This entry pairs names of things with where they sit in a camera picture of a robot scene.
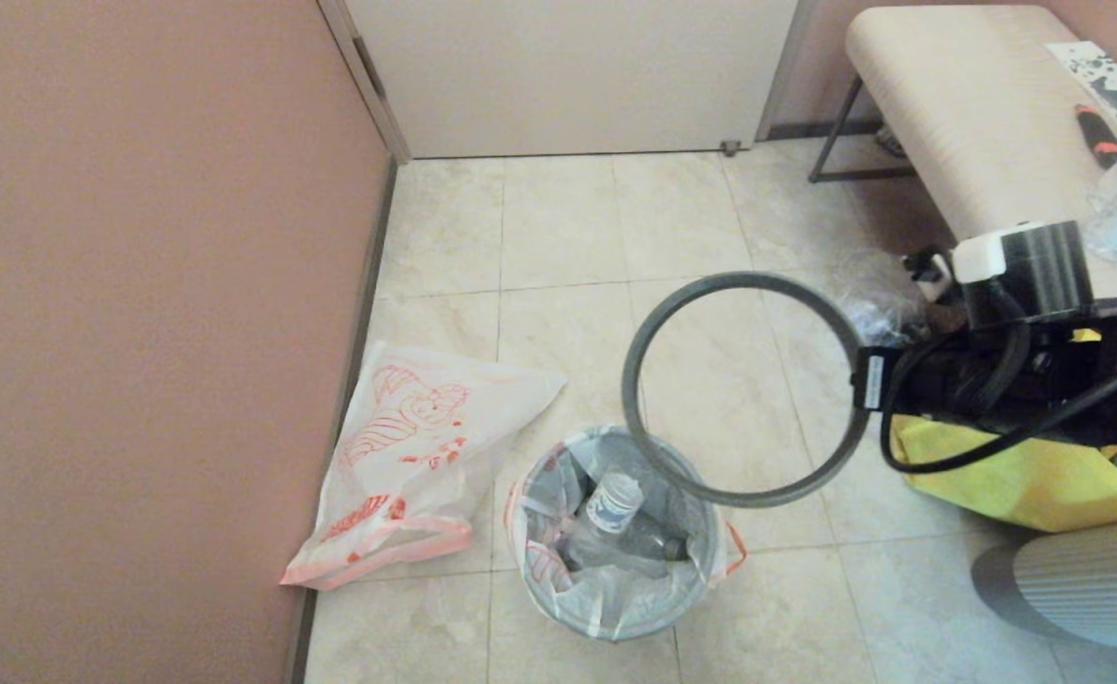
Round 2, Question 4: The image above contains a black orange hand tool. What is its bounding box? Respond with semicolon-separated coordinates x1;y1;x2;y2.
1075;104;1117;170

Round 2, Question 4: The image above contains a white door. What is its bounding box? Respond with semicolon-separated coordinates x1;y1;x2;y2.
345;0;800;159

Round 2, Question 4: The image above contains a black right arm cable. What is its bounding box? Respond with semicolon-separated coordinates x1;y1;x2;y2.
880;351;1117;473

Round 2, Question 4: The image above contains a grey plastic bin ring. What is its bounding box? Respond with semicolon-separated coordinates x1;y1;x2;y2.
621;273;871;507

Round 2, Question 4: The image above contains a grey ribbed robot base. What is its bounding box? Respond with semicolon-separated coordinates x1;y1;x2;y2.
972;518;1117;650

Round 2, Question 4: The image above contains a clear bag with dark contents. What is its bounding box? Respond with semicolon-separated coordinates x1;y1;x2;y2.
829;252;939;348

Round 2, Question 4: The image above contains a beige table with metal legs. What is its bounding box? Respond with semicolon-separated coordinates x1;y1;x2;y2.
810;5;1117;321

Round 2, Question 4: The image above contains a white bag with cartoon print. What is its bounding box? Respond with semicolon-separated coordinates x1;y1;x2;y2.
280;340;567;590

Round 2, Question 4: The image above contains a printed black white label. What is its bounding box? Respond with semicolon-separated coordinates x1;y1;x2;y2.
1046;41;1117;120

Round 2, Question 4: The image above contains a crushed clear plastic bottle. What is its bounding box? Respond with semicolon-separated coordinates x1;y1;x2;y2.
558;472;688;571

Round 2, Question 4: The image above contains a translucent white red-trimmed bag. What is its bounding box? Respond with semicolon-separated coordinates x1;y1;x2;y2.
506;425;748;639

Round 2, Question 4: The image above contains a black round trash bin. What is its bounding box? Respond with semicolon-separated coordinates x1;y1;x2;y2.
511;425;726;642

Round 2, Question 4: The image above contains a yellow shopping bag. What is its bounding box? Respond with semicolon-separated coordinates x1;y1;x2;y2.
891;328;1117;533

